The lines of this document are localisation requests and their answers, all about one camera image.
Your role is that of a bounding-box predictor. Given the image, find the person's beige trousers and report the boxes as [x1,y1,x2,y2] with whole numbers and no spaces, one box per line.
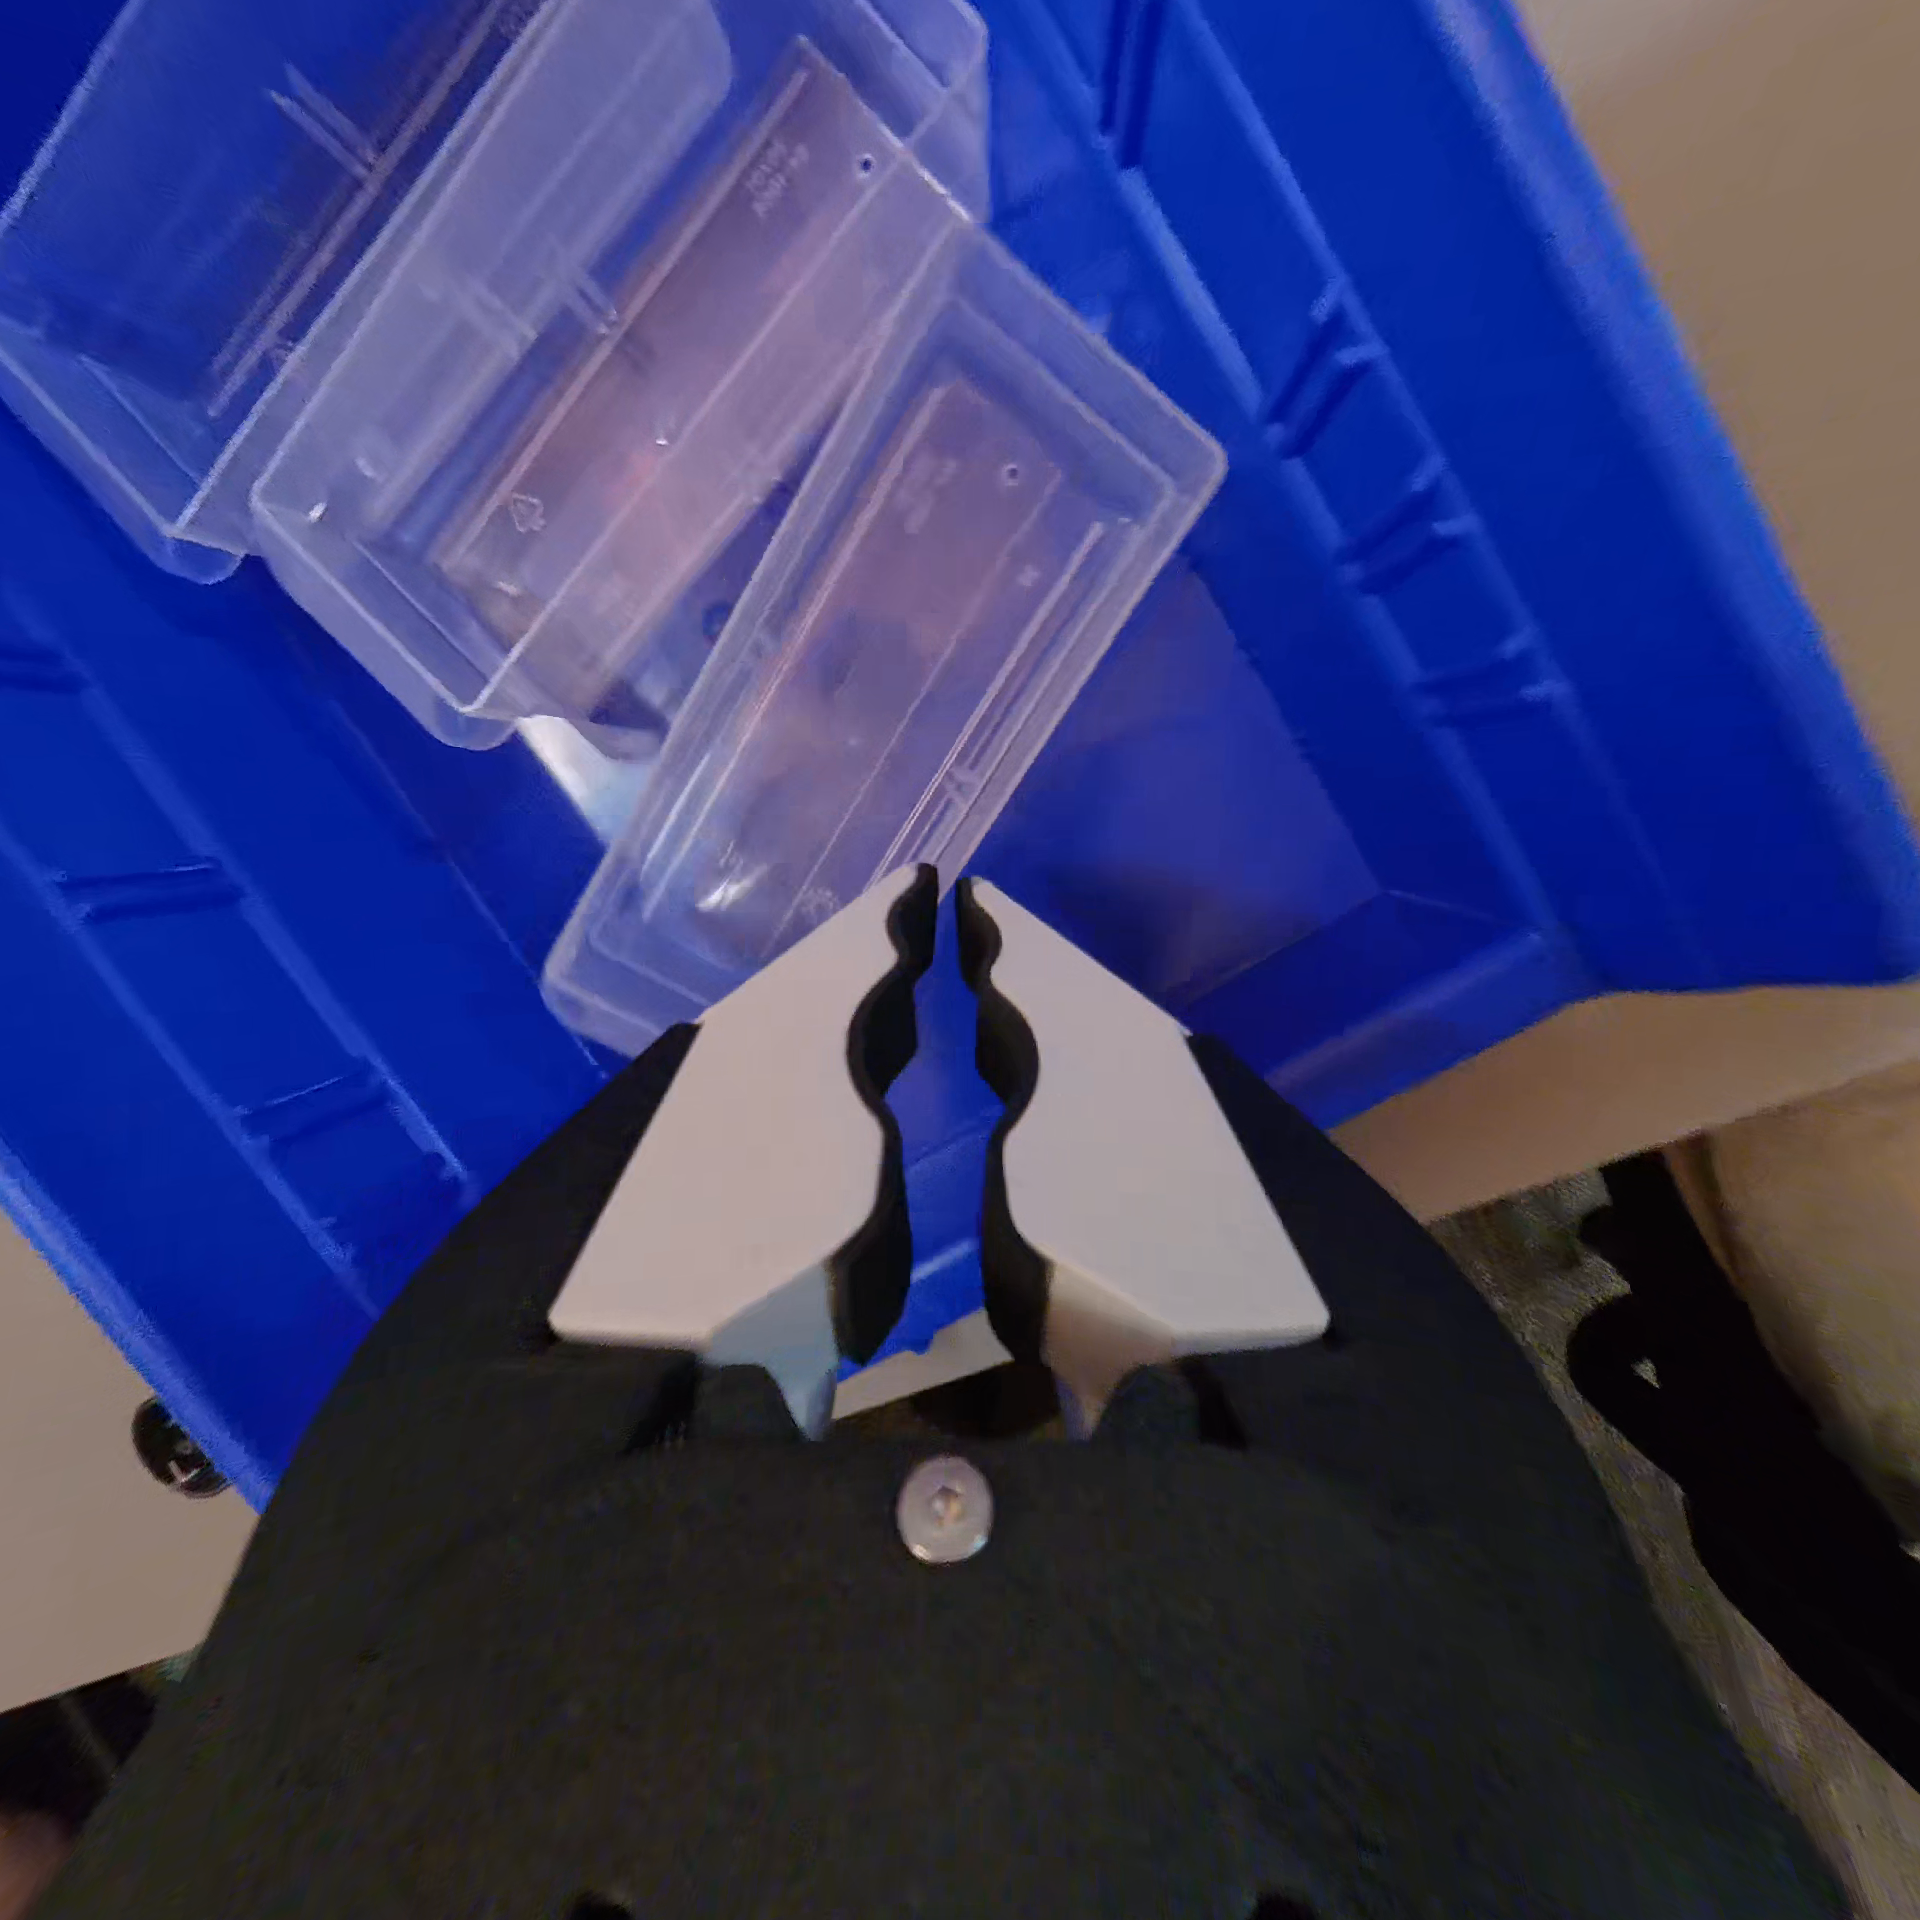
[1657,1071,1920,1560]

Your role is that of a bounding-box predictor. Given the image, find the blue plastic bin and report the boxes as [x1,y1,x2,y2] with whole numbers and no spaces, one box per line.
[0,0,1920,1502]

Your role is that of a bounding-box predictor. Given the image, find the black screw knob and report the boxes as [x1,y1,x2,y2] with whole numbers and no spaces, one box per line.
[133,1393,234,1502]

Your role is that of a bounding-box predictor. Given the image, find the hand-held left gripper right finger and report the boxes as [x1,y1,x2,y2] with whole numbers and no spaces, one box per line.
[955,877,1332,1441]

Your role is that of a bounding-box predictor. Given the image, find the black chair frame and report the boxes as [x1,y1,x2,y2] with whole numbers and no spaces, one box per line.
[1574,1153,1920,1786]

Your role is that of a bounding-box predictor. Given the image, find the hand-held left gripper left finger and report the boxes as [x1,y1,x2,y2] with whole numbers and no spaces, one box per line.
[546,863,940,1441]

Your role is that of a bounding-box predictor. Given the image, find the clear plastic drawer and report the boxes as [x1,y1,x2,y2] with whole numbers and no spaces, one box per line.
[540,224,1229,1052]
[0,0,736,577]
[248,0,992,751]

